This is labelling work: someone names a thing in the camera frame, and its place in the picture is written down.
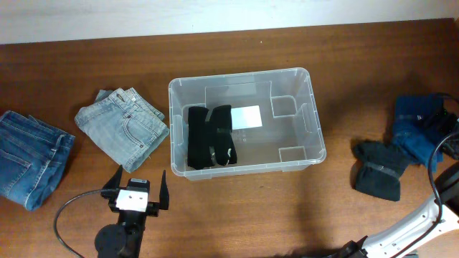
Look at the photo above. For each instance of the clear plastic storage bin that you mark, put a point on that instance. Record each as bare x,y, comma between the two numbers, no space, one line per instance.
290,138

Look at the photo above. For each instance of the dark grey garment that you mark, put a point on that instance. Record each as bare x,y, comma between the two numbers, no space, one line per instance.
382,166

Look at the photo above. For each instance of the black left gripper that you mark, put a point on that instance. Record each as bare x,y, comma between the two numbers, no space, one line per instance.
153,208

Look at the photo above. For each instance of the white label in bin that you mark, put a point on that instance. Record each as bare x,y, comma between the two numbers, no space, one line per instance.
246,117

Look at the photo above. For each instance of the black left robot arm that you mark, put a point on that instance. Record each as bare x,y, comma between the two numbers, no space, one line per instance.
123,239

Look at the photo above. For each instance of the dark blue folded jeans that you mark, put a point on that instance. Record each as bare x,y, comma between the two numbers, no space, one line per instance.
33,159

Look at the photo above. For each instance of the black garment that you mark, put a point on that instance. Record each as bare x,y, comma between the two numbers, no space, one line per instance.
210,141

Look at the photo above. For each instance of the light blue folded jeans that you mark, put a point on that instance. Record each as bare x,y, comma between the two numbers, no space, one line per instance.
124,126

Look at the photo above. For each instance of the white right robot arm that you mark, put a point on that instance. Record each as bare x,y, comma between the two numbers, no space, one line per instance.
436,216

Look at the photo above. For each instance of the blue garment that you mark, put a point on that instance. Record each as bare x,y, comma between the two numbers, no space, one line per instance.
408,130

